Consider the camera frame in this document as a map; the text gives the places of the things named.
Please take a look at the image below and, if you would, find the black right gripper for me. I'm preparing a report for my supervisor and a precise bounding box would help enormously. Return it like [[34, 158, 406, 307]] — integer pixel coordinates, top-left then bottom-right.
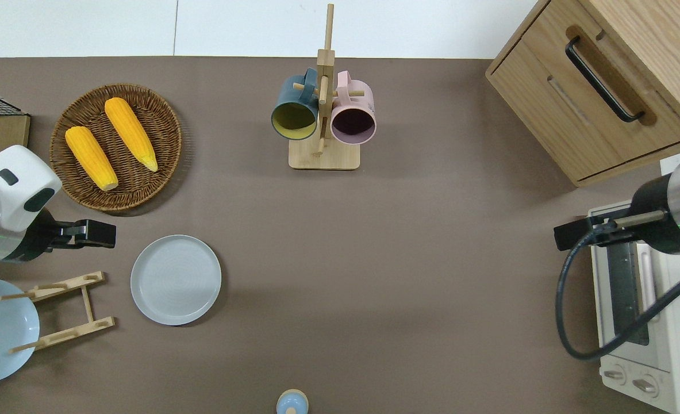
[[554, 216, 623, 252]]

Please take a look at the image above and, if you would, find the gray round plate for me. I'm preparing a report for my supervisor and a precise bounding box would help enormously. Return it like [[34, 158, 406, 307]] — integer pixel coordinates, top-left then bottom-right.
[[130, 235, 222, 326]]

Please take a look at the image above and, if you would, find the white toaster oven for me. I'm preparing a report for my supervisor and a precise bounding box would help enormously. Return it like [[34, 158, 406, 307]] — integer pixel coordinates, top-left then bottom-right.
[[587, 200, 680, 414]]

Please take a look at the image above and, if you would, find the silver toaster door handle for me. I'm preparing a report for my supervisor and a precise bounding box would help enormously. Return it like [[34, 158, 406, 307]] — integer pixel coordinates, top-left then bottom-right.
[[639, 246, 658, 306]]

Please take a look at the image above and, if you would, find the short yellow corn cob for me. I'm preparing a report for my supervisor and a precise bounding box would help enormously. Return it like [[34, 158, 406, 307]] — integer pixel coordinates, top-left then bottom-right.
[[65, 126, 119, 191]]

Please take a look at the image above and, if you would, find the brown table mat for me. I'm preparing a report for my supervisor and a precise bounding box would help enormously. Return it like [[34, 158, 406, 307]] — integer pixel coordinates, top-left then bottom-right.
[[0, 56, 680, 414]]

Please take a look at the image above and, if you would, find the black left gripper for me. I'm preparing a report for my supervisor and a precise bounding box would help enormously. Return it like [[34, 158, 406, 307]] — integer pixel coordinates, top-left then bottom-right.
[[45, 219, 117, 250]]

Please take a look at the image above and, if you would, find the wooden mug tree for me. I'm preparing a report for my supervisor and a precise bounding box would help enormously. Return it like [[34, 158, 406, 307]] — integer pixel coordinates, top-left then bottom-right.
[[289, 3, 366, 170]]

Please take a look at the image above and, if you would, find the pink mug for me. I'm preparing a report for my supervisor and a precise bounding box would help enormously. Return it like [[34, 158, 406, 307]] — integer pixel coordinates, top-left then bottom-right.
[[330, 71, 377, 145]]

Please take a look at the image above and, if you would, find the long yellow corn cob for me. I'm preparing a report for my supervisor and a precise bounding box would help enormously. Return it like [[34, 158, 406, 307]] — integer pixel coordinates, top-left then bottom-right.
[[104, 97, 159, 173]]

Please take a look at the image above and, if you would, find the black cabinet handle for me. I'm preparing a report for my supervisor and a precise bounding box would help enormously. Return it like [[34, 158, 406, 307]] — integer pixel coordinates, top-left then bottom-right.
[[565, 36, 646, 123]]

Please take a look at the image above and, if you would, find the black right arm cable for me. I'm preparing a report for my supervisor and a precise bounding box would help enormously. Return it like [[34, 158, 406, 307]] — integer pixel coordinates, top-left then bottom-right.
[[555, 229, 680, 361]]

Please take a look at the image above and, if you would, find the wooden drawer cabinet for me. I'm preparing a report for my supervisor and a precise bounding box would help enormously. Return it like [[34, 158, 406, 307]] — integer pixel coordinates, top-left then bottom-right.
[[485, 0, 680, 187]]

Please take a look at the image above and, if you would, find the blue service bell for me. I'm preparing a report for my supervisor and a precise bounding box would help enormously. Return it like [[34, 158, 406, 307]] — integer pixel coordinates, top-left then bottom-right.
[[276, 389, 310, 414]]

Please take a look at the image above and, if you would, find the brown wicker basket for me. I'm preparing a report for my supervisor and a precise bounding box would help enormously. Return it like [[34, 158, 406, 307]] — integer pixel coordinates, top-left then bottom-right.
[[49, 84, 183, 212]]

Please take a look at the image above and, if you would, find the teal mug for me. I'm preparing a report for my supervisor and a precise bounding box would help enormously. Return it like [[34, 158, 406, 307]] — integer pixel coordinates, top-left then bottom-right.
[[271, 68, 320, 141]]

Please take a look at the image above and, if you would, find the wooden plate rack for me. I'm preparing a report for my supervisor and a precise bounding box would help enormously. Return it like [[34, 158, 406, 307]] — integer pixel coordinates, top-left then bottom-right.
[[0, 271, 116, 353]]

